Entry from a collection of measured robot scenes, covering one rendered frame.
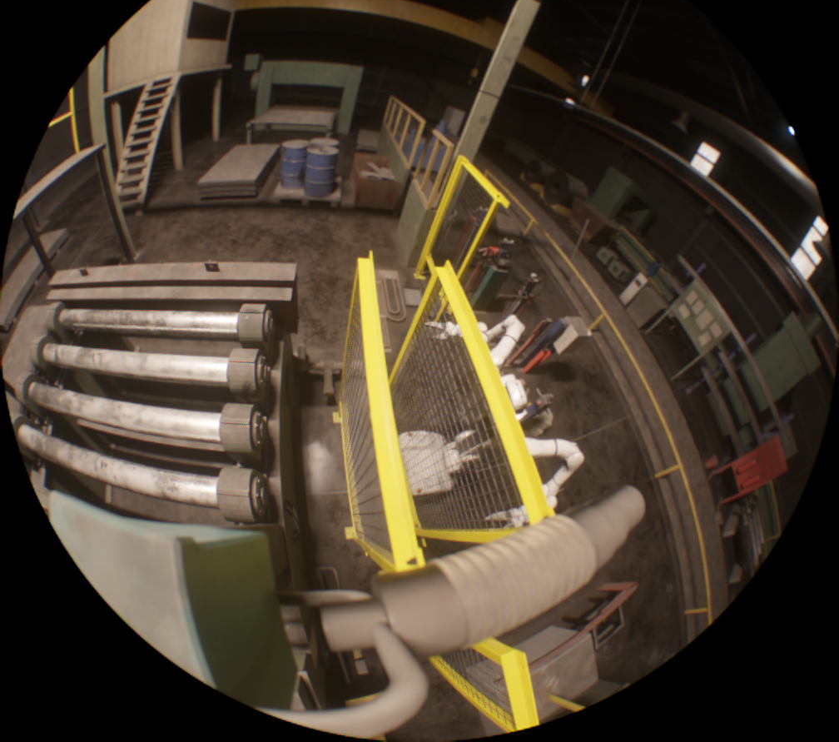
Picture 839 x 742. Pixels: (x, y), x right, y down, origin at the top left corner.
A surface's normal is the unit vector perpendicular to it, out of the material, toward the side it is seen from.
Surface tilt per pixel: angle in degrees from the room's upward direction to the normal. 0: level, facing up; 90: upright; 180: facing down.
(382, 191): 90
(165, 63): 90
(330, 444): 0
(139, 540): 0
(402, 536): 0
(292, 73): 90
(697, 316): 90
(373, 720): 40
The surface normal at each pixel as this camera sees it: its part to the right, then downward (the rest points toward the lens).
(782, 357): -0.94, -0.02
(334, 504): 0.28, -0.63
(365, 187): 0.25, 0.78
